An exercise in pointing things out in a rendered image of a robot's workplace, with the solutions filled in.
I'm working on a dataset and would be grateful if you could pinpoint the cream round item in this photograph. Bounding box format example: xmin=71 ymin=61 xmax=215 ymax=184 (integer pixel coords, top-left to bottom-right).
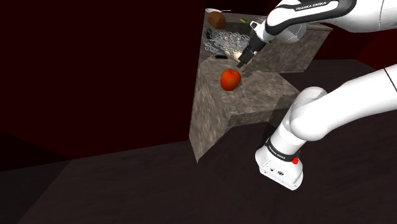
xmin=227 ymin=51 xmax=244 ymax=63

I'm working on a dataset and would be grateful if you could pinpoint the red apple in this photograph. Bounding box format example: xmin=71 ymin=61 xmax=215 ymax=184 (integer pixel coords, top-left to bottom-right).
xmin=220 ymin=68 xmax=242 ymax=92

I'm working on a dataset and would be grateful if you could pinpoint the brown bread loaf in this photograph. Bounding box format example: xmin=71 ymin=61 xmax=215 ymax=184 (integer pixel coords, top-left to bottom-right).
xmin=207 ymin=11 xmax=226 ymax=30

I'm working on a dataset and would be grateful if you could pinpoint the silver wire dish rack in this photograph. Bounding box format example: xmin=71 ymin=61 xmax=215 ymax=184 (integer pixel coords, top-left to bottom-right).
xmin=202 ymin=27 xmax=252 ymax=59

